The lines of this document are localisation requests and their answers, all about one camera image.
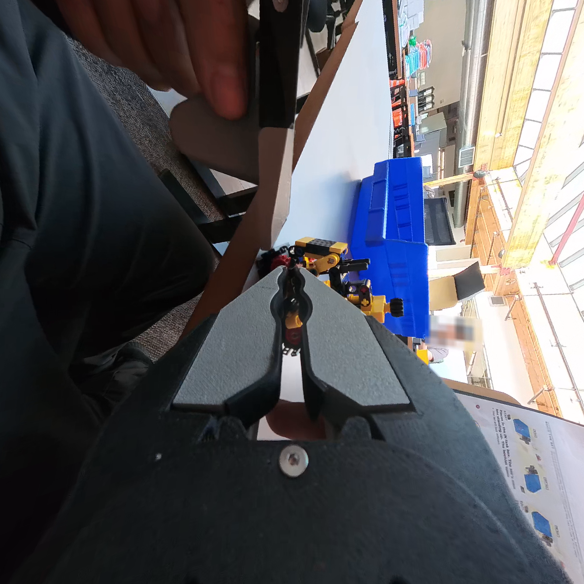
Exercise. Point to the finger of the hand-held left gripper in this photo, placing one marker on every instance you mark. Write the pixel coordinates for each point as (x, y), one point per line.
(273, 182)

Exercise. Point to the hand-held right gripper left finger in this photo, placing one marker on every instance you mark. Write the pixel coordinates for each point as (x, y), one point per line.
(228, 360)

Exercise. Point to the black office chair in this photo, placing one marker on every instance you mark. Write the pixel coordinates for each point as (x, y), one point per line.
(200, 205)

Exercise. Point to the printed instruction sheet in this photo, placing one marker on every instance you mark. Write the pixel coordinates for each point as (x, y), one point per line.
(538, 465)

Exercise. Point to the yellow lego bulldozer model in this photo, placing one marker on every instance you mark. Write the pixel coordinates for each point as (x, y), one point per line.
(328, 260)

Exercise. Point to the person's dark trouser leg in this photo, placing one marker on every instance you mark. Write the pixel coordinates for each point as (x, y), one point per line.
(68, 228)

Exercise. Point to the tan and black chair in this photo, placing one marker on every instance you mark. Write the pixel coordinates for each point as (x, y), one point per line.
(456, 285)

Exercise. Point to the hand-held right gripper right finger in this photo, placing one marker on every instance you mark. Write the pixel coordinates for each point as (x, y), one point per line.
(356, 360)

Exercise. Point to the silver ventilation duct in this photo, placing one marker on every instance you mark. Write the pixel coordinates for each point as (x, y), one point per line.
(470, 91)

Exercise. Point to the yellow plastic bin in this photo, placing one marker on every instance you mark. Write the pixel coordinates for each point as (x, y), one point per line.
(420, 355)

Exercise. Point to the blue plastic bin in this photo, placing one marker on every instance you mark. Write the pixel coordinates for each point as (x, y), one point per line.
(397, 283)
(392, 196)

